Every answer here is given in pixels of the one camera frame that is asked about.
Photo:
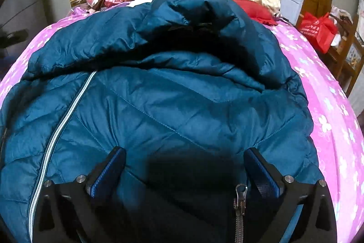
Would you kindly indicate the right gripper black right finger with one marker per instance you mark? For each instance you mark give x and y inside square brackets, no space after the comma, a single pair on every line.
[277,208]

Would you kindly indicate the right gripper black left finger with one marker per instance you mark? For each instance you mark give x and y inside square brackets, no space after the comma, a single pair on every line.
[82,210]

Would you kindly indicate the teal quilted down jacket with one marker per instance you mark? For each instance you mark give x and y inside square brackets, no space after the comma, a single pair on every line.
[185,87]

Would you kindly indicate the pink floral bed quilt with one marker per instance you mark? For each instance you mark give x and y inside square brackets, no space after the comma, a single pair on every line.
[336,134]

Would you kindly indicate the wooden chair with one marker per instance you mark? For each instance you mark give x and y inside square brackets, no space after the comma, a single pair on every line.
[341,69]

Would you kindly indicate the red shopping bag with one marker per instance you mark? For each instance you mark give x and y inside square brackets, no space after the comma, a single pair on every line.
[319,31]

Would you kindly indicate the red ruffled cushion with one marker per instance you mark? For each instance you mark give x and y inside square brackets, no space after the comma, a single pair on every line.
[257,12]

